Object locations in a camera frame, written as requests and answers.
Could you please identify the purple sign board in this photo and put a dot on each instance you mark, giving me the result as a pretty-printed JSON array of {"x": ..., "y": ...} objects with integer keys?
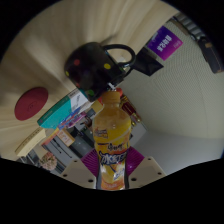
[{"x": 165, "y": 42}]

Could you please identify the orange and white standing card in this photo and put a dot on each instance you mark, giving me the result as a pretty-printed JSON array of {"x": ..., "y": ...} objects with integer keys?
[{"x": 65, "y": 136}]

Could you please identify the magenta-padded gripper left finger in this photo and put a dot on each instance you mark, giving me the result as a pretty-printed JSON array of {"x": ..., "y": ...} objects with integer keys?
[{"x": 78, "y": 173}]

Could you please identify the blue colourful booklet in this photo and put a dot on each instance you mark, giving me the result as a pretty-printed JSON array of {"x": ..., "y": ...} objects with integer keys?
[{"x": 71, "y": 120}]

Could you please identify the teal book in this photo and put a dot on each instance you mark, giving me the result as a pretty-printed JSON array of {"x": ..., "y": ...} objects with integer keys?
[{"x": 58, "y": 111}]

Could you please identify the flat round red coaster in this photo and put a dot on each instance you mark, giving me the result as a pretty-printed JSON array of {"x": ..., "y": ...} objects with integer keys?
[{"x": 31, "y": 104}]

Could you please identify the black office chair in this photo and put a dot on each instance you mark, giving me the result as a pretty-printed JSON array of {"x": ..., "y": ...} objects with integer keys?
[{"x": 148, "y": 61}]

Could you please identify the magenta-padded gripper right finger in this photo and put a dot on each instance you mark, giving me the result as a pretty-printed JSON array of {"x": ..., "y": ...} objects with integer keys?
[{"x": 146, "y": 170}]

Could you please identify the pink flowers in white pot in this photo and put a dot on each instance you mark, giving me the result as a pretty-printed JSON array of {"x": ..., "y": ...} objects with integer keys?
[{"x": 48, "y": 161}]

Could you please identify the orange drink bottle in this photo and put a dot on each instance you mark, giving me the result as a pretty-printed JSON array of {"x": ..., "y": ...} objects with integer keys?
[{"x": 111, "y": 133}]

